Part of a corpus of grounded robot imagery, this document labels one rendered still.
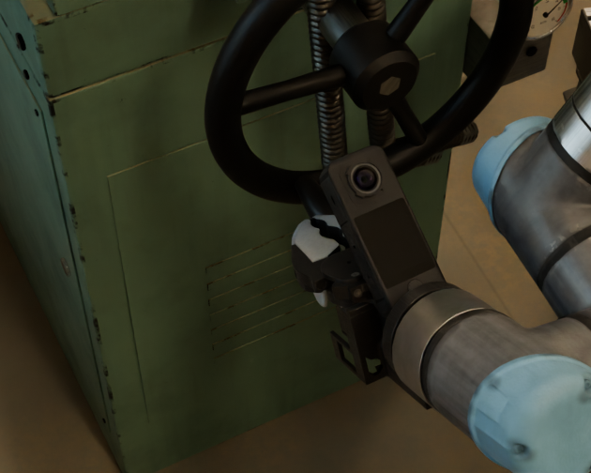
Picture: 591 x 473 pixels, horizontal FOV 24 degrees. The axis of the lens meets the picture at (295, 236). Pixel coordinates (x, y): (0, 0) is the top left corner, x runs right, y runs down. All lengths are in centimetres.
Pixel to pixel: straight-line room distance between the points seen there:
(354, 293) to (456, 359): 14
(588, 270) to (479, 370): 11
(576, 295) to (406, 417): 97
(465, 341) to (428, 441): 98
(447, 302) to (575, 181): 11
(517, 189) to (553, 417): 19
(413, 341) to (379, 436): 94
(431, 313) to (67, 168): 50
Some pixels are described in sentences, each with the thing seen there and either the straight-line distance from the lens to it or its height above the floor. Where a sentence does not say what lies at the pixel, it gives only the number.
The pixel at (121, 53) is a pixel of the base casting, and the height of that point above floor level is 74.
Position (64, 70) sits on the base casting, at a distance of 119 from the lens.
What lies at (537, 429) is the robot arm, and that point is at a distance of 78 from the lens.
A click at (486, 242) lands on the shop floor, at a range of 200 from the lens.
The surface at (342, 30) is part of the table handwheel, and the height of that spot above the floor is 82.
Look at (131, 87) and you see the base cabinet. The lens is 123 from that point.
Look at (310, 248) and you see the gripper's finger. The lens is 102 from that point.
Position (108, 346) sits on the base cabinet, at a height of 32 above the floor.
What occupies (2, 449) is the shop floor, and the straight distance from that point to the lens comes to 184.
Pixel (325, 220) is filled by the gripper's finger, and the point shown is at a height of 75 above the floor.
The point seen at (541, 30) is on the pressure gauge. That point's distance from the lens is 138.
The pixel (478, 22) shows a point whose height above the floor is 62.
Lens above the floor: 157
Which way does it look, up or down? 52 degrees down
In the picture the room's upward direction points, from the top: straight up
